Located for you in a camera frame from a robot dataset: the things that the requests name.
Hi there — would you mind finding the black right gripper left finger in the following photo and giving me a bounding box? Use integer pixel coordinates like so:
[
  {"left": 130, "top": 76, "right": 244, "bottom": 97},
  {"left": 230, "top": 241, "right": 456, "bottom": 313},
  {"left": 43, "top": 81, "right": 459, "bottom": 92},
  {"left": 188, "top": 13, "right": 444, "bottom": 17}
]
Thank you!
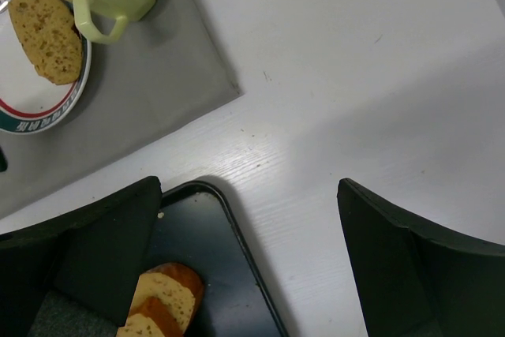
[{"left": 1, "top": 176, "right": 162, "bottom": 336}]

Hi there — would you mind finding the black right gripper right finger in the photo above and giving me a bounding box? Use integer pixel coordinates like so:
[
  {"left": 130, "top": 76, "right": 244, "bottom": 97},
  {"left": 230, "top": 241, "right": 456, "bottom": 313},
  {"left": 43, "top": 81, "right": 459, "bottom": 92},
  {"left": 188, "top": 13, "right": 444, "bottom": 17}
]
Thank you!
[{"left": 337, "top": 178, "right": 504, "bottom": 336}]

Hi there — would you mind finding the small seeded bread slice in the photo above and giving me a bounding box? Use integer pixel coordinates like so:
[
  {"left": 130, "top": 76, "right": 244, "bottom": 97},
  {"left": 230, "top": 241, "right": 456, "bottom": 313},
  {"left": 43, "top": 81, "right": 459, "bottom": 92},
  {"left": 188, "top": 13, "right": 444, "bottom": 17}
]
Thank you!
[{"left": 8, "top": 0, "right": 83, "bottom": 85}]

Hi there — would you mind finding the large seeded bread slice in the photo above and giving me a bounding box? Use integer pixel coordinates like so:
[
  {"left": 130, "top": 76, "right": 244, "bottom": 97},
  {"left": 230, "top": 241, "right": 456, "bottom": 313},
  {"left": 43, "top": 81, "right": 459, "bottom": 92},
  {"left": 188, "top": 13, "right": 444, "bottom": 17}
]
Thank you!
[{"left": 116, "top": 262, "right": 204, "bottom": 337}]

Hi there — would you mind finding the black rectangular tray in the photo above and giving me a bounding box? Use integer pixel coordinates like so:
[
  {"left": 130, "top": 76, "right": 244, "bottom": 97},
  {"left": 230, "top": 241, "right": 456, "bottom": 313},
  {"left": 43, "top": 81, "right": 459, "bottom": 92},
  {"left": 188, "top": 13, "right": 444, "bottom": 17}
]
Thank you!
[{"left": 144, "top": 181, "right": 288, "bottom": 337}]

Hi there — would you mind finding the white plate with coloured rim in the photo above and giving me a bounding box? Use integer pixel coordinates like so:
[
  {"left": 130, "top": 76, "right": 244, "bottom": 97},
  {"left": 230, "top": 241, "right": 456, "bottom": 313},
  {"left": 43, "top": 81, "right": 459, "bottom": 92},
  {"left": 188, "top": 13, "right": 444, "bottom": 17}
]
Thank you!
[{"left": 1, "top": 0, "right": 92, "bottom": 135}]

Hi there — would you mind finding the grey placemat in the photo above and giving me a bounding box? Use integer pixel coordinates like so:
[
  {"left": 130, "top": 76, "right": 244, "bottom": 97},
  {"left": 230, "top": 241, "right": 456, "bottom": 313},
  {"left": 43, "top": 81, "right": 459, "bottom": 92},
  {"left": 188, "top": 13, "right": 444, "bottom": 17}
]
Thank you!
[{"left": 1, "top": 0, "right": 241, "bottom": 216}]

